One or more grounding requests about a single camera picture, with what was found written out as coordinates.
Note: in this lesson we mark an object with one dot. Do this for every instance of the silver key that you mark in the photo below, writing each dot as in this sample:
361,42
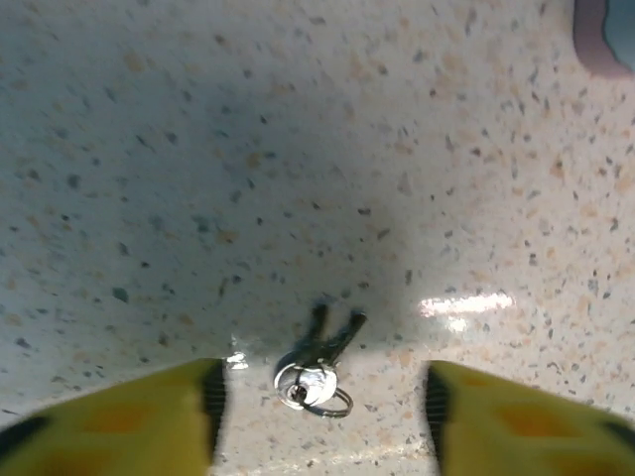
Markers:
313,337
347,334

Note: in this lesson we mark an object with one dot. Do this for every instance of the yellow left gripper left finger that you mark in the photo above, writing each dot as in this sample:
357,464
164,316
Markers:
109,431

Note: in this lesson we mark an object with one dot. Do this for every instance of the pink cartoon mouse pad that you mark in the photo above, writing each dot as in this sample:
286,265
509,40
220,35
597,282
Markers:
595,44

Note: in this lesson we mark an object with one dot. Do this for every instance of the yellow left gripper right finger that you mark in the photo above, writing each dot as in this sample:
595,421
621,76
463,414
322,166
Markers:
521,431

